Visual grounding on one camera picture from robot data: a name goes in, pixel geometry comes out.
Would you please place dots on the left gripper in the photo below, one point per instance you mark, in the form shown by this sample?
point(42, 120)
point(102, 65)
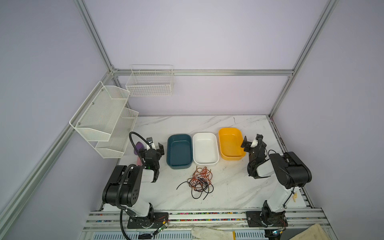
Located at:
point(154, 154)

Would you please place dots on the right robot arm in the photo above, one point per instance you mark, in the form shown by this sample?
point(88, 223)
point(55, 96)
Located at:
point(291, 173)

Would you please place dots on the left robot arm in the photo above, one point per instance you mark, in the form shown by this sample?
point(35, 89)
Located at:
point(123, 187)

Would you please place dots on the purple pink spatula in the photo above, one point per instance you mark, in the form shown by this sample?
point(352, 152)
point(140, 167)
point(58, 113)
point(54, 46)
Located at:
point(139, 146)

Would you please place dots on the yellow plastic bin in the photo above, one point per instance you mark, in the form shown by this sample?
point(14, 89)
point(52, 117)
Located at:
point(230, 140)

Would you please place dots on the teal plastic bin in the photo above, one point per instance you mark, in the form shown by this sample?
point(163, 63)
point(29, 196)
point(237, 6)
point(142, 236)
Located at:
point(179, 151)

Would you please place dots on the white plastic bin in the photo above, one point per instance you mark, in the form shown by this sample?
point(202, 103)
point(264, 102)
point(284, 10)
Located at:
point(205, 149)

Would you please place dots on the white mesh two-tier shelf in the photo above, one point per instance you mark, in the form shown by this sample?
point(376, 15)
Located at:
point(105, 121)

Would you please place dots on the beige cloth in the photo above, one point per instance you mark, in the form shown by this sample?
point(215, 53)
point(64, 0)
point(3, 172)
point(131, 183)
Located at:
point(314, 232)

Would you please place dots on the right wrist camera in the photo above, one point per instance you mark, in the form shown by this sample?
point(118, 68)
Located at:
point(254, 143)

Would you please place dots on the white wire basket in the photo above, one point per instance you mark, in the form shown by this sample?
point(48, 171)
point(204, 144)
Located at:
point(151, 81)

